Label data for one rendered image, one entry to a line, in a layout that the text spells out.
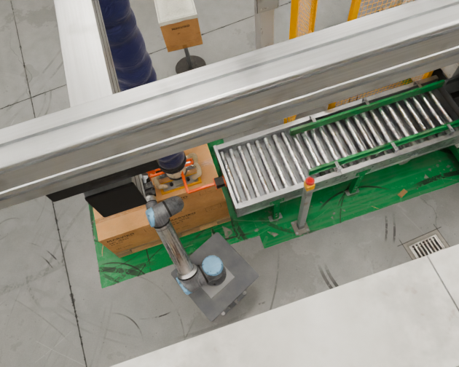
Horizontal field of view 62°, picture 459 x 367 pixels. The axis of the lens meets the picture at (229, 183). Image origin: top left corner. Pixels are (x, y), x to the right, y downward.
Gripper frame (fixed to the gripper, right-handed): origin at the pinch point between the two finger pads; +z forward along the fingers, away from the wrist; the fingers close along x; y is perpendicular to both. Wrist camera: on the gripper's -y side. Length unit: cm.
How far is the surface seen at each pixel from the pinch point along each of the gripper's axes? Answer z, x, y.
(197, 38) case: 168, -38, 88
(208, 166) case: -2, -13, 53
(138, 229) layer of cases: -18, -57, -24
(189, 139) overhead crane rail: -118, 206, 46
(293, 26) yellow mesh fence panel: 44, 63, 142
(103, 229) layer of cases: -8, -53, -54
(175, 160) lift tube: -9.3, 22.8, 31.0
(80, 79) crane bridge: -88, 199, 26
